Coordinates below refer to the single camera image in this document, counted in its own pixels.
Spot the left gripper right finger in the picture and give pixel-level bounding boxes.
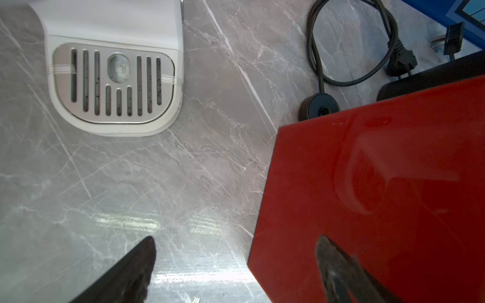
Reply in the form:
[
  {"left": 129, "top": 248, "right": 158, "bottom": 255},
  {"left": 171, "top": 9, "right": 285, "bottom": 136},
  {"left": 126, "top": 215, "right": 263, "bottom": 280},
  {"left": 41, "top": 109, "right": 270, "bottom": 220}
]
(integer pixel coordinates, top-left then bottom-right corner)
[{"left": 316, "top": 235, "right": 398, "bottom": 302}]

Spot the black coffee machine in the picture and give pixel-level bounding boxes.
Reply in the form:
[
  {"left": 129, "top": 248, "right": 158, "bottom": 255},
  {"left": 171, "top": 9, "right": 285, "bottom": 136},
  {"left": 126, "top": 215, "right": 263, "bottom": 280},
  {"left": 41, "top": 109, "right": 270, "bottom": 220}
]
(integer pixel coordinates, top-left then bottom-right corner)
[{"left": 376, "top": 50, "right": 484, "bottom": 102}]

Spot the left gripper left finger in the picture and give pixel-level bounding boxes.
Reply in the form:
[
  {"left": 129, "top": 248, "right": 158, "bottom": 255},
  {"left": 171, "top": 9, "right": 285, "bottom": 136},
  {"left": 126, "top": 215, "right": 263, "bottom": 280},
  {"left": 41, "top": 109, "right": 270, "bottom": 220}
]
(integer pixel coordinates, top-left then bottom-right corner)
[{"left": 72, "top": 236, "right": 156, "bottom": 302}]

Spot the red Nespresso coffee machine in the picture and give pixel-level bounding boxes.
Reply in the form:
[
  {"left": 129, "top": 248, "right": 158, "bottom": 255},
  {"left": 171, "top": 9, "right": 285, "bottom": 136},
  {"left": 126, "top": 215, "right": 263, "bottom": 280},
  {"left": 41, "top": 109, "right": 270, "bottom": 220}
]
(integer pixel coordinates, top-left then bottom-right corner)
[{"left": 248, "top": 77, "right": 484, "bottom": 302}]

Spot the white coffee machine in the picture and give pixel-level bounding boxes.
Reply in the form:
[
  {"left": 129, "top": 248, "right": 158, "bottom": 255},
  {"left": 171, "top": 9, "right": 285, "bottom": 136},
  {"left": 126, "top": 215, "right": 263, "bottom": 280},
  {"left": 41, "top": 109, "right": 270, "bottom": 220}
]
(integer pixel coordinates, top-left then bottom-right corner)
[{"left": 30, "top": 0, "right": 184, "bottom": 137}]

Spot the red machine black power cable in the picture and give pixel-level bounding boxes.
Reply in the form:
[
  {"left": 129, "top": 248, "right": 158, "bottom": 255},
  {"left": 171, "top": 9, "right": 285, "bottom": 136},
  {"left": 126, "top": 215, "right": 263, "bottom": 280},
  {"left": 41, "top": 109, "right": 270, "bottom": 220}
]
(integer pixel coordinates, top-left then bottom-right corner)
[{"left": 298, "top": 0, "right": 419, "bottom": 122}]

